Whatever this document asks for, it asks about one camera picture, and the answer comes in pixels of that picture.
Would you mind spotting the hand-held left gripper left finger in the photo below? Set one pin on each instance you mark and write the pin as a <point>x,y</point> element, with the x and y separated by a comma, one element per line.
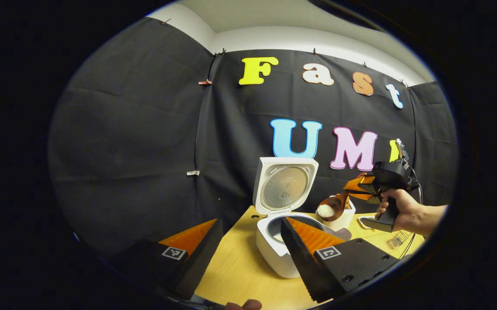
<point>197,258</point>

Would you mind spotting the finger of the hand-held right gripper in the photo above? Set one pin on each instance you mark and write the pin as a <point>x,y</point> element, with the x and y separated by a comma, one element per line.
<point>360,183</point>
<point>367,197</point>

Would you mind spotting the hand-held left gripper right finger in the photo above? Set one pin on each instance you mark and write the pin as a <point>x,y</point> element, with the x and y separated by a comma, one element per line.
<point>302,258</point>

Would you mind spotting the brown wooden spoon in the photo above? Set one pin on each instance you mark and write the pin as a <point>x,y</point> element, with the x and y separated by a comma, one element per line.
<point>341,202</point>

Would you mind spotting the white rice heap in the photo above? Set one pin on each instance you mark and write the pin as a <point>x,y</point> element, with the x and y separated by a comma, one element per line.
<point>278,237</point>

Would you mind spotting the white rice cooker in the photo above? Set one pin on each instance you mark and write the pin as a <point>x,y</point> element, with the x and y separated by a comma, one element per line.
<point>270,252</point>

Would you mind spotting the white rice portion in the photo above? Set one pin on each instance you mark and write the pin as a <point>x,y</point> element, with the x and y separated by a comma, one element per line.
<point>326,210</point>

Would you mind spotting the clear shallow container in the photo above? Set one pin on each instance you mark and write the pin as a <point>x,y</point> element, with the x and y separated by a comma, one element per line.
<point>365,223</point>

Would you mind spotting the white toaster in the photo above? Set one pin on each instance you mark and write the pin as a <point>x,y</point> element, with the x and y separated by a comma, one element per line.
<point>346,220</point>

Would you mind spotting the white cloth clip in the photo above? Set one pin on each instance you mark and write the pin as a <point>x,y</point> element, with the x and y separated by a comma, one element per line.
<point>193,173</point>

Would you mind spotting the black backdrop cloth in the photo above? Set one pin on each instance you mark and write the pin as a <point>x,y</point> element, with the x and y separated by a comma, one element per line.
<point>123,129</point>

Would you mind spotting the red cloth clip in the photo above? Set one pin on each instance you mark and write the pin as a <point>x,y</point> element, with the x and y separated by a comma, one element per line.
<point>204,82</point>

